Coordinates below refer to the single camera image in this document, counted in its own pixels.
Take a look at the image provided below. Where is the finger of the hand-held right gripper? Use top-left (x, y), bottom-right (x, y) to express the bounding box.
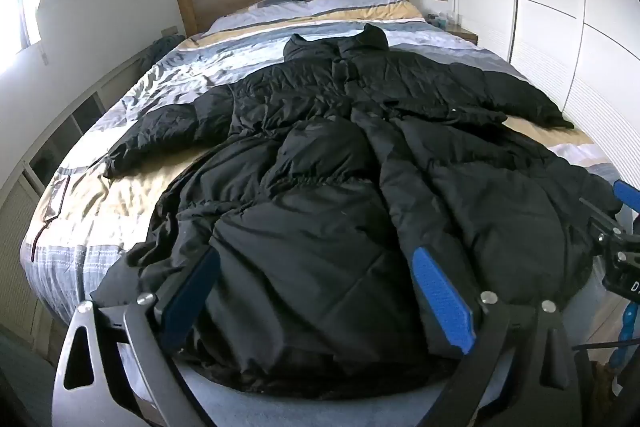
top-left (579, 198), bottom-right (627, 235)
top-left (613, 180), bottom-right (640, 214)

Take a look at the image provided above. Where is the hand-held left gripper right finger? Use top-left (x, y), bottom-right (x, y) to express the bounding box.
top-left (410, 247), bottom-right (597, 427)

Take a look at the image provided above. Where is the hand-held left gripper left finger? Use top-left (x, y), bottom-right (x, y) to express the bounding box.
top-left (51, 248), bottom-right (222, 427)

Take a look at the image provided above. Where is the black puffer coat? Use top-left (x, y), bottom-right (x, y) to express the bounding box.
top-left (90, 23), bottom-right (624, 394)

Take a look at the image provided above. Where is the person's right hand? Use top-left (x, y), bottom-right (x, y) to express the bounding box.
top-left (619, 303), bottom-right (640, 359)

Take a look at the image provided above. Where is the bed with striped duvet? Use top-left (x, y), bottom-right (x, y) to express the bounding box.
top-left (20, 0), bottom-right (623, 427)

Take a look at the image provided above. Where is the white wardrobe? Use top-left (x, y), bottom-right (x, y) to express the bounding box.
top-left (447, 0), bottom-right (640, 188)

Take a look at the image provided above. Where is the low white shelf unit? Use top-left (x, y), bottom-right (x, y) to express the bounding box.
top-left (0, 54), bottom-right (153, 353)

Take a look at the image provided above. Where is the wooden nightstand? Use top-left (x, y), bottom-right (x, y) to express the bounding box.
top-left (442, 24), bottom-right (480, 46)

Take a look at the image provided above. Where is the dark cloth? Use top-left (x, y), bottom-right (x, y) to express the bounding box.
top-left (140, 34), bottom-right (186, 72)

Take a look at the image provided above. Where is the blue-grey pillow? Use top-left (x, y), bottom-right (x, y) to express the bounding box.
top-left (247, 0), bottom-right (310, 10)

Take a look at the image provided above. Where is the window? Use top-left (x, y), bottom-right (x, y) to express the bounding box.
top-left (0, 0), bottom-right (45, 75)

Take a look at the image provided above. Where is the thin black cable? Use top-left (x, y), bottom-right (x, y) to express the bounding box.
top-left (572, 340), bottom-right (627, 353)

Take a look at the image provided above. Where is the clear pouch with cord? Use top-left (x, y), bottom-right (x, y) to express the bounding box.
top-left (30, 174), bottom-right (72, 263)

